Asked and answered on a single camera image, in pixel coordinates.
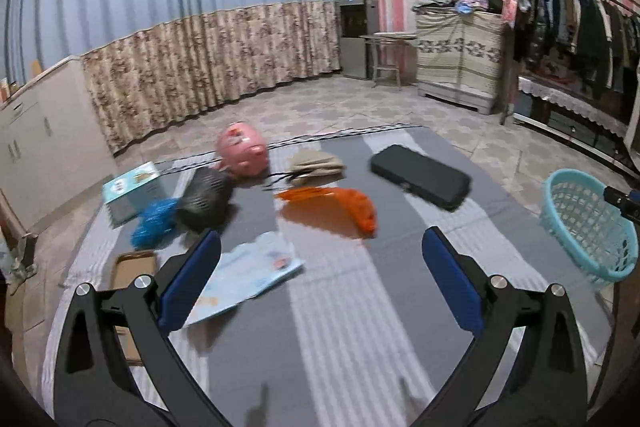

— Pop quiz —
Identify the teal plastic basket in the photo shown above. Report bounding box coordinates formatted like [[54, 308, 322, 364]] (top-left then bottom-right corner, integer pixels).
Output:
[[540, 168, 639, 285]]

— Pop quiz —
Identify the grey water dispenser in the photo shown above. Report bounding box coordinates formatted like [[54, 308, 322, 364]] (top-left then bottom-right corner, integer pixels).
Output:
[[339, 0, 379, 80]]

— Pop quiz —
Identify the white paper booklet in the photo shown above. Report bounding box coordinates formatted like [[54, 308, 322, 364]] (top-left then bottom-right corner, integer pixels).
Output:
[[185, 231, 306, 327]]

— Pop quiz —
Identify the low shelf with lace cloth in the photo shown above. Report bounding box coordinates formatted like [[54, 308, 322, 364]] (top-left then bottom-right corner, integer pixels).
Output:
[[512, 74, 640, 168]]

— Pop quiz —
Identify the light blue tissue box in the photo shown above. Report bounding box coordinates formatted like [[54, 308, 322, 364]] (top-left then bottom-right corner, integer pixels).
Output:
[[102, 161, 167, 228]]

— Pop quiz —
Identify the white cabinet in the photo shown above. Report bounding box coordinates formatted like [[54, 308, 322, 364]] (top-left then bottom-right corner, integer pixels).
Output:
[[0, 56, 118, 233]]

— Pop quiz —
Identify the blue floral curtain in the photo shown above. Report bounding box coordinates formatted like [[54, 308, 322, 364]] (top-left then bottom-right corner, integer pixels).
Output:
[[0, 0, 342, 155]]

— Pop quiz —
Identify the black flat case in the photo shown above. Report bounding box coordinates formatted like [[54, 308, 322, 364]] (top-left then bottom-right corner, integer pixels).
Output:
[[369, 144, 472, 212]]

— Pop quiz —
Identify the grey white striped sheet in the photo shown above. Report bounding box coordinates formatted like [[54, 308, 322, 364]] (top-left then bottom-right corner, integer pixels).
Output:
[[40, 124, 616, 427]]

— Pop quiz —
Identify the orange plastic bag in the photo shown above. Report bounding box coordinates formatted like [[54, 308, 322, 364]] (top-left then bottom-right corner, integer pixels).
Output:
[[275, 187, 378, 238]]

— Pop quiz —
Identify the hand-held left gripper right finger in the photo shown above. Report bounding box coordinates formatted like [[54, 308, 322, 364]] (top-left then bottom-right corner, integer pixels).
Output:
[[410, 227, 588, 427]]

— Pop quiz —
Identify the beige cloth with black string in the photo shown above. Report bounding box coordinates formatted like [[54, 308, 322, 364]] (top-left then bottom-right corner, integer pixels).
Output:
[[262, 149, 347, 194]]

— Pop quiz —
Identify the grey floor cloth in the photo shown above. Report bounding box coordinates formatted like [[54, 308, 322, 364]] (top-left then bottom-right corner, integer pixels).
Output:
[[7, 232, 38, 280]]

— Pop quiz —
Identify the row of hanging clothes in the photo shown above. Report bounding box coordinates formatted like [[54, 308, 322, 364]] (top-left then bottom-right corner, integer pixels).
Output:
[[512, 0, 640, 100]]

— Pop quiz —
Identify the phone in brown case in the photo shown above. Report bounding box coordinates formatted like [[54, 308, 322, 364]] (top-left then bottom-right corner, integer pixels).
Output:
[[110, 250, 158, 369]]

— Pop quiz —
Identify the cabinet under patterned cloth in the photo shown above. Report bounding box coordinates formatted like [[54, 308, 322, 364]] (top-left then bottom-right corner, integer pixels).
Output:
[[415, 9, 505, 115]]

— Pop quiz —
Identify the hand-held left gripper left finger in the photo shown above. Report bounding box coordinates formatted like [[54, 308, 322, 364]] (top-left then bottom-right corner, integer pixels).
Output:
[[54, 228, 236, 427]]

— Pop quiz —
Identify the blue plastic bag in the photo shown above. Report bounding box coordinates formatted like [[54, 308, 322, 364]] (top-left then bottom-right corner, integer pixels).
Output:
[[131, 198, 181, 250]]

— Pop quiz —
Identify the small metal table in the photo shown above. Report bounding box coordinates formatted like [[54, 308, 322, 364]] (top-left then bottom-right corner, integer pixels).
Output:
[[360, 32, 418, 90]]

